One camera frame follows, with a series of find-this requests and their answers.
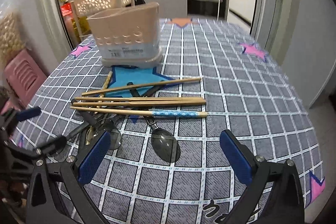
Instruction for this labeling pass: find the plain bamboo chopstick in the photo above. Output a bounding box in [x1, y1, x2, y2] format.
[72, 100, 206, 107]
[81, 77, 202, 97]
[75, 97, 206, 102]

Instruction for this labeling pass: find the blue patterned bamboo chopstick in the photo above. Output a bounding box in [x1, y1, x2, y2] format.
[70, 106, 208, 118]

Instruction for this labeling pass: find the pink plastic stool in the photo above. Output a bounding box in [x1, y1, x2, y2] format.
[4, 50, 47, 107]

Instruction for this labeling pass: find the grey checked tablecloth with stars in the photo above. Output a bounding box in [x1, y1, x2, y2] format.
[13, 19, 325, 223]

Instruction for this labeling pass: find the bag of peanuts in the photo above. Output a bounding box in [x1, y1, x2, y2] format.
[0, 12, 25, 69]

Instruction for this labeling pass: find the short light bamboo chopstick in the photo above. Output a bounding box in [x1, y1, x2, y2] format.
[99, 71, 113, 102]

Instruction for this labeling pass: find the red plastic basket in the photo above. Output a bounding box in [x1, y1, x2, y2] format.
[60, 3, 72, 17]

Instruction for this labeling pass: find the beige plastic utensil holder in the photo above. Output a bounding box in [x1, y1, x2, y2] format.
[87, 2, 162, 68]

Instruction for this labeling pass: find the beige perforated plastic rack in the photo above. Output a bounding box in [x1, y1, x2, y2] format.
[70, 0, 135, 42]

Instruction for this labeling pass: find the black built-in oven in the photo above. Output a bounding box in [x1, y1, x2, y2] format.
[187, 0, 229, 20]

